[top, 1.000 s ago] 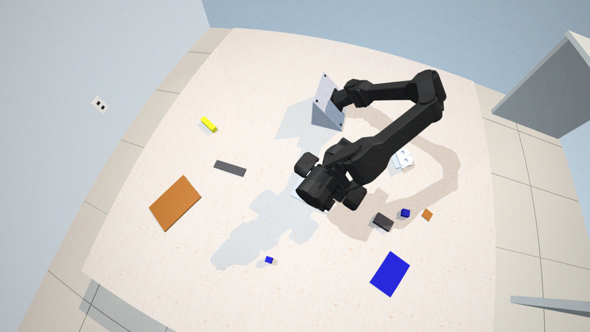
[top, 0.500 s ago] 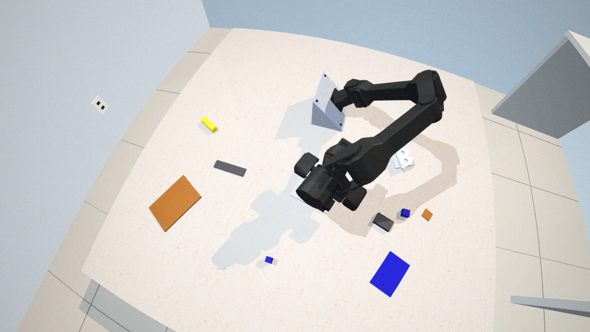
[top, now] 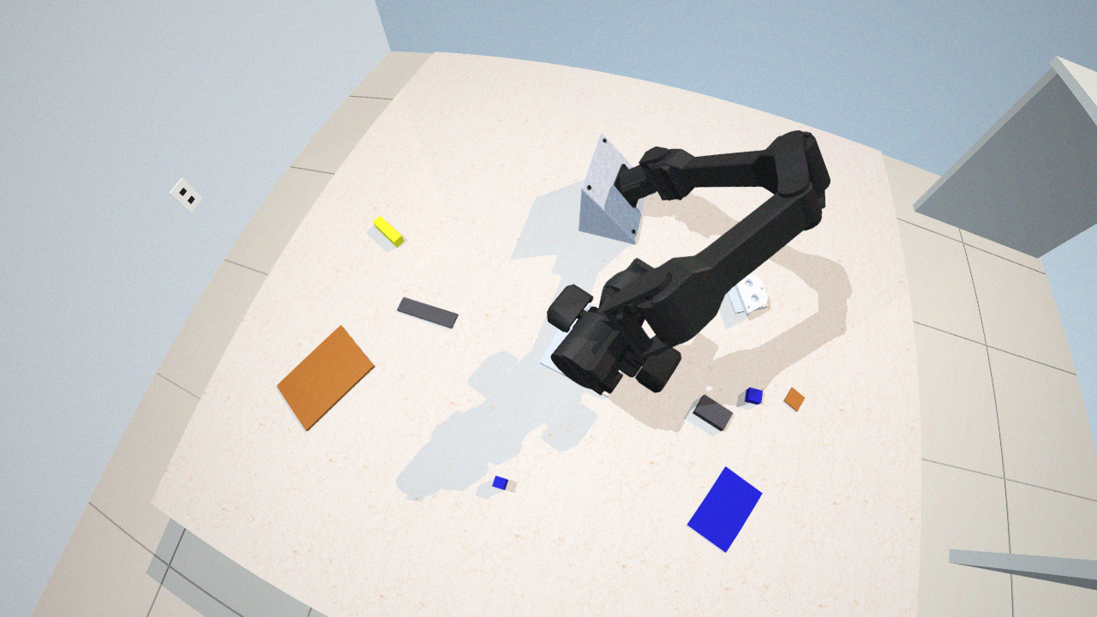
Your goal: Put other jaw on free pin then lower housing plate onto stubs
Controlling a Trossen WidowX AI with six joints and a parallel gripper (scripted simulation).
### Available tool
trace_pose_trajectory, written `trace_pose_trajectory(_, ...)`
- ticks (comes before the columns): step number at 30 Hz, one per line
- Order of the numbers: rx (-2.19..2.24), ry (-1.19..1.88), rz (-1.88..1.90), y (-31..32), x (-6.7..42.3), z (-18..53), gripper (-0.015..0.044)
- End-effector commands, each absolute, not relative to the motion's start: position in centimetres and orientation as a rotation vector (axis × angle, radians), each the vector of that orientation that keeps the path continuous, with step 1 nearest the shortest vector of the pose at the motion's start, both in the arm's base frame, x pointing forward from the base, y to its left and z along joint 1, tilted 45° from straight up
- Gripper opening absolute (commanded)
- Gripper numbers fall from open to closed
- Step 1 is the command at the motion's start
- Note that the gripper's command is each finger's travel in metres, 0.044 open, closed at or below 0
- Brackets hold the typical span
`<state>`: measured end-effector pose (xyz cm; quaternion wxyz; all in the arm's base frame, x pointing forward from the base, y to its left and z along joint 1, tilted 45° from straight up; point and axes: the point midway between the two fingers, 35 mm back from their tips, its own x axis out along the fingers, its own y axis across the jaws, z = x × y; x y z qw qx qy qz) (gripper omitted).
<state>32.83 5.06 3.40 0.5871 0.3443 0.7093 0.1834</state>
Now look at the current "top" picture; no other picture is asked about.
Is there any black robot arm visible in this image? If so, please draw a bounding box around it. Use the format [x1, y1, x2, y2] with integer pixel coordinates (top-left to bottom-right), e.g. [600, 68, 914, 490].
[551, 130, 830, 396]

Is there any orange flat rectangular plate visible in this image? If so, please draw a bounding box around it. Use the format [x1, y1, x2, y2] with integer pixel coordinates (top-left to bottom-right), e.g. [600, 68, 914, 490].
[278, 325, 374, 431]

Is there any yellow rectangular block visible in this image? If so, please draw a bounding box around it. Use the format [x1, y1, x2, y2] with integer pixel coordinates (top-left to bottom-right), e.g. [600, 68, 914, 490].
[373, 215, 405, 247]

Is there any orange flat square plate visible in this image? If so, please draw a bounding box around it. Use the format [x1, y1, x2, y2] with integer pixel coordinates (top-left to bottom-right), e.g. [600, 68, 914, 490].
[783, 388, 805, 412]

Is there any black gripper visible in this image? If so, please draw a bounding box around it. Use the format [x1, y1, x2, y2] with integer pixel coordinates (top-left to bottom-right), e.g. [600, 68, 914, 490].
[547, 284, 681, 393]

